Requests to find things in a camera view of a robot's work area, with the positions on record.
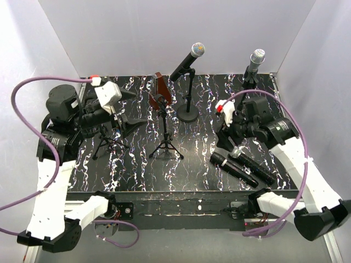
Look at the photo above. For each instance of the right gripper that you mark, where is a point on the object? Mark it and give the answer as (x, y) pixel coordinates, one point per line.
(222, 142)

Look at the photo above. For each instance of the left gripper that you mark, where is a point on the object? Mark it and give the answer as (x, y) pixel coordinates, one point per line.
(125, 127)

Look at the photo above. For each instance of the matte black microphone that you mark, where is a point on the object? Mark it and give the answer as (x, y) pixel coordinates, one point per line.
(232, 169)

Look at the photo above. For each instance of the black glitter microphone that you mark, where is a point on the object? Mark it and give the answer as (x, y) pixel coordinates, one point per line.
(259, 171)

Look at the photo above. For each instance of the tall black tripod stand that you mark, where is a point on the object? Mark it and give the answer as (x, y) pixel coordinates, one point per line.
(166, 142)

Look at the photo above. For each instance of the small black tripod stand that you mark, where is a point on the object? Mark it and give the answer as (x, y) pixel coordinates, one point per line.
(107, 141)

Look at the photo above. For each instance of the round base microphone stand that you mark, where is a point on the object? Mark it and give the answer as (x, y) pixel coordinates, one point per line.
(188, 112)

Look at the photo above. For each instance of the black microphone iridescent head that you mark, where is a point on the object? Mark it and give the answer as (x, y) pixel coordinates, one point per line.
(197, 51)

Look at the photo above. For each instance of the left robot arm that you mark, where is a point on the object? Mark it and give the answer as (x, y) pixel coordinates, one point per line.
(50, 227)

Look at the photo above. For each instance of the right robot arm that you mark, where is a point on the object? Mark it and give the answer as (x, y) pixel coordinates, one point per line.
(317, 209)

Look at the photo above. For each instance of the right round base stand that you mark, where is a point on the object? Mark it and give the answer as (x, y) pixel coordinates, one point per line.
(247, 84)

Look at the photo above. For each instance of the silver glitter microphone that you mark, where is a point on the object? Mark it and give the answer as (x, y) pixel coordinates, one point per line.
(256, 59)

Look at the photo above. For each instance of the brown wooden metronome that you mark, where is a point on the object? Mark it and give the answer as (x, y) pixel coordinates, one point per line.
(158, 87)

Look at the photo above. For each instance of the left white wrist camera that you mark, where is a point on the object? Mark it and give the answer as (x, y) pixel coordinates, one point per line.
(108, 94)

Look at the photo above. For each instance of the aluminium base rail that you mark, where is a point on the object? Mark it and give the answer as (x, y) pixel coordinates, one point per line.
(316, 211)

